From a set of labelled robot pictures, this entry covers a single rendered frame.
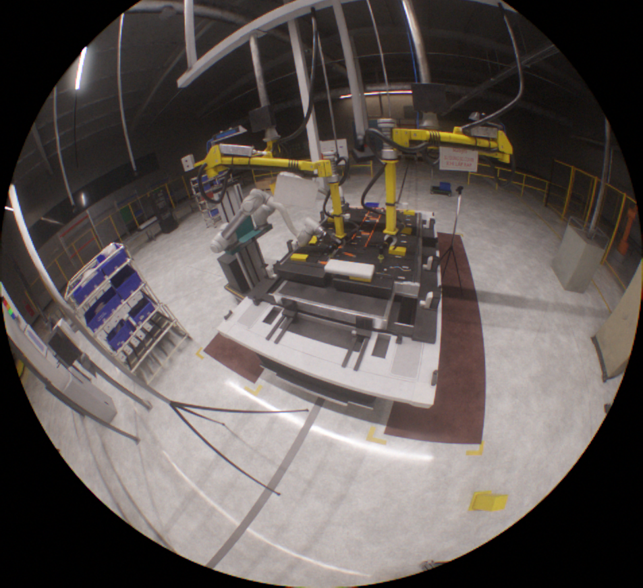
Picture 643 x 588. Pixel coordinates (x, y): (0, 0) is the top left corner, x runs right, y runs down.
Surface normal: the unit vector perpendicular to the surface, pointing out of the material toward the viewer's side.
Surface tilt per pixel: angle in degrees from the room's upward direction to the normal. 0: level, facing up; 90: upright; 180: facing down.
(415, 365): 0
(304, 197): 90
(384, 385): 0
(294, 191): 90
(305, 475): 0
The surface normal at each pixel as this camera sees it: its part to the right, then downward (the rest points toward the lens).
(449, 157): -0.02, 0.58
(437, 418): -0.15, -0.80
